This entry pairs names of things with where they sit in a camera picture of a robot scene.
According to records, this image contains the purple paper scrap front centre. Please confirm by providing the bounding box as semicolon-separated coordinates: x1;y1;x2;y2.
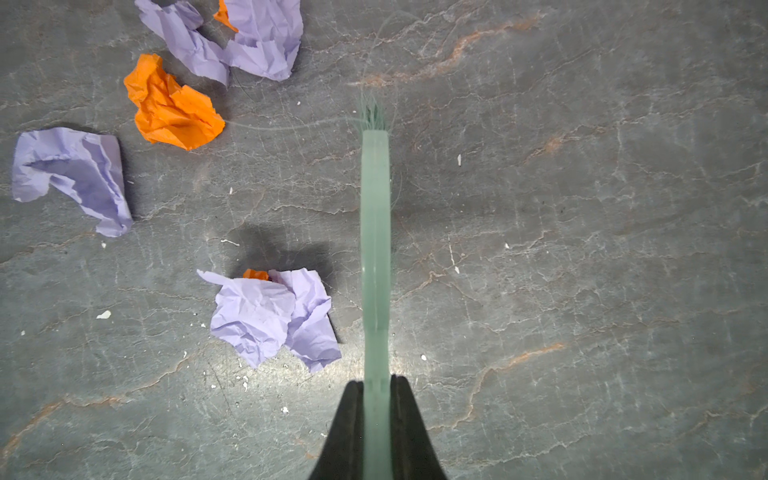
197;268;342;373

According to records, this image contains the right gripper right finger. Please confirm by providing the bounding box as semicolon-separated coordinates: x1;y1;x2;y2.
390;375;447;480

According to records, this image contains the orange paper scrap under right arm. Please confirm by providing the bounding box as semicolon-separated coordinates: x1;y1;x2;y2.
243;269;270;281

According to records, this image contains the green hand brush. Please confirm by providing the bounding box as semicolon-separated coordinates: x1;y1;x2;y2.
360;95;394;479

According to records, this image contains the orange paper scrap cluster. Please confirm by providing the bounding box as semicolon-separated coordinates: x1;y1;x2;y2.
213;0;238;33

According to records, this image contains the orange paper scrap front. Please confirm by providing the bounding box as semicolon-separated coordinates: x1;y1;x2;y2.
124;54;226;151

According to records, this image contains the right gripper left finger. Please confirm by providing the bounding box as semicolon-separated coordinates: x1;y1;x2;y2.
309;381;364;480

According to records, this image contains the purple paper scrap right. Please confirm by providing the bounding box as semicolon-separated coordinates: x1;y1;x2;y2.
135;0;303;85

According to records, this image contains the purple paper scrap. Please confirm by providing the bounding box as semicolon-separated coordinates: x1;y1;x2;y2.
11;127;133;238
135;0;303;85
197;268;342;373

